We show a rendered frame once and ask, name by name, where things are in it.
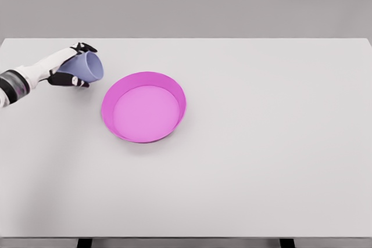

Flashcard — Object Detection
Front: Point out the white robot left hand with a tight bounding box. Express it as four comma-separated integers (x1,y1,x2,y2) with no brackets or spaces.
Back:
36,42,98,88

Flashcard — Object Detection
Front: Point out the lavender blue cup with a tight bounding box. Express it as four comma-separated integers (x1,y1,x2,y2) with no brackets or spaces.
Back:
57,51,105,83

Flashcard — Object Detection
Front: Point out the pink round plate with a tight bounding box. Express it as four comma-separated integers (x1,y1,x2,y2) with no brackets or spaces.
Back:
101,71,187,144

